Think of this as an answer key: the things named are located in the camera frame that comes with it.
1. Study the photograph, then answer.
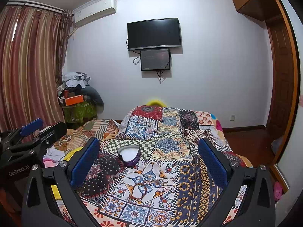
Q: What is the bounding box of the purple heart-shaped jewelry box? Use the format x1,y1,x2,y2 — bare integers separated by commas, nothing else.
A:
117,145,141,167

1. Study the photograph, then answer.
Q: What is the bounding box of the red string bracelet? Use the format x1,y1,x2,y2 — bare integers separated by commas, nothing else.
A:
153,184,177,201

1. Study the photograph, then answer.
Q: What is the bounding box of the red braided bracelet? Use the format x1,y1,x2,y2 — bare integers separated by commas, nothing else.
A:
129,183,148,202

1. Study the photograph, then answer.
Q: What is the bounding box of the yellow garment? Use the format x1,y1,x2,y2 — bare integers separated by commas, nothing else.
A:
51,147,83,200

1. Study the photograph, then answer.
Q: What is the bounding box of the pink slipper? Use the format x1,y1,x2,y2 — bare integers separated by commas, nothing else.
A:
273,181,283,201

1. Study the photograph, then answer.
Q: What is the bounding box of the green covered cabinet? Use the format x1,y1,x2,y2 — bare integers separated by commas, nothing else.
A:
62,101,98,123

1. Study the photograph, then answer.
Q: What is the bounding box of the orange box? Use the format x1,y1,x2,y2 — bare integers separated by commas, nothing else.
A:
62,95,84,106

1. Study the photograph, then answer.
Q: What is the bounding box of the pile of clothes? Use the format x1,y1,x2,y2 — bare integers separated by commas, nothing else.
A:
57,72,104,107

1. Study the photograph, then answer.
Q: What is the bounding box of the striped red curtain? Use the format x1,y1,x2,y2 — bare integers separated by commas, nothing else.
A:
1,6,73,132

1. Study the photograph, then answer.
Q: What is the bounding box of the colourful patchwork cloth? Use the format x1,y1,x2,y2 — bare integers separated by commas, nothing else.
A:
56,105,248,227

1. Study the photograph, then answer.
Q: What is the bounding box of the yellow round object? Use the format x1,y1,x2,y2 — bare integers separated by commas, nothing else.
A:
146,100,166,107

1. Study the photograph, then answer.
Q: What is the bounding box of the white air conditioner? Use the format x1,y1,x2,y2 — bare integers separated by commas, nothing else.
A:
74,0,117,27

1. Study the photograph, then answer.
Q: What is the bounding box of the wooden wardrobe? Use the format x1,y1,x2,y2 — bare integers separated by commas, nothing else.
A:
233,0,300,165

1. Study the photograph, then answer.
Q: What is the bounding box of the black cable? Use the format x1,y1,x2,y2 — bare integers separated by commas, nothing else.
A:
132,55,172,84

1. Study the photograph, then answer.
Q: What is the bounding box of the small dark wall monitor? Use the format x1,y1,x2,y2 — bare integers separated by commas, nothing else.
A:
140,49,170,71

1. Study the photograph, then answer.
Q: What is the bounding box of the black wall television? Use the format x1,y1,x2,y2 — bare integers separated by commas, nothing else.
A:
127,18,182,50

